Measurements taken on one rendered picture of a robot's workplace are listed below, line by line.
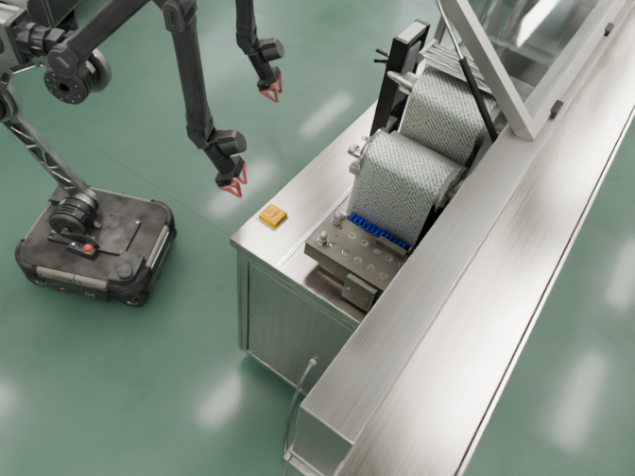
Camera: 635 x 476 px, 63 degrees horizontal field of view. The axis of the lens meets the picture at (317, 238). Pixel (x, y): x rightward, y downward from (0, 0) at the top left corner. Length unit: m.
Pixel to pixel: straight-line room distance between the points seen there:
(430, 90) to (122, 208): 1.70
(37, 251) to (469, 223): 2.16
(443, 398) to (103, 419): 1.78
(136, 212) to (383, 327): 2.11
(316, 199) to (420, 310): 1.16
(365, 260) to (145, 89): 2.58
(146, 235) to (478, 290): 1.85
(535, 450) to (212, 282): 1.71
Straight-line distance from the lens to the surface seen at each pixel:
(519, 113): 1.08
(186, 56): 1.40
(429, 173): 1.48
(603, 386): 2.99
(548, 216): 1.31
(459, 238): 0.87
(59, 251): 2.67
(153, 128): 3.52
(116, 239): 2.62
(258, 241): 1.74
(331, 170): 1.99
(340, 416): 0.68
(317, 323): 1.77
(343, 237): 1.61
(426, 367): 0.98
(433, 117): 1.64
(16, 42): 1.62
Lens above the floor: 2.29
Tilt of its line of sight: 52 degrees down
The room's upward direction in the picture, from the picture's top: 10 degrees clockwise
